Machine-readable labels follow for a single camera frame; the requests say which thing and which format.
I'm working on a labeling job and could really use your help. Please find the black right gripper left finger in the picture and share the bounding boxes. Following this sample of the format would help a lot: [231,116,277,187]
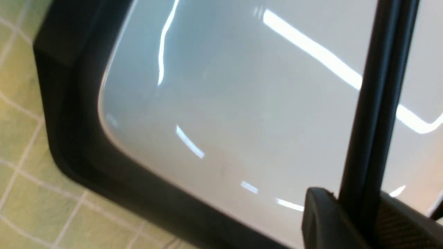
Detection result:
[302,187,370,249]

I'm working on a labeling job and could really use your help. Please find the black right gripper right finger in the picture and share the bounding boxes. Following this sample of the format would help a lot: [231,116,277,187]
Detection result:
[376,192,443,249]

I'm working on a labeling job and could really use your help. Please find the white square rice plate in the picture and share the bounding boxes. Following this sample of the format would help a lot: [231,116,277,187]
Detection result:
[98,0,443,239]

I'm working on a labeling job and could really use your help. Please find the black chopstick pair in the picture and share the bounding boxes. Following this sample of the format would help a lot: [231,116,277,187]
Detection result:
[339,0,420,225]

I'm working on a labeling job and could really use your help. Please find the green checked tablecloth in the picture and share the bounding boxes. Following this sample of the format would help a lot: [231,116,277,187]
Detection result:
[0,0,192,249]

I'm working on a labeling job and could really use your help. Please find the black serving tray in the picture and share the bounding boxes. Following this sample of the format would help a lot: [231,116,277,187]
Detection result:
[33,0,286,249]

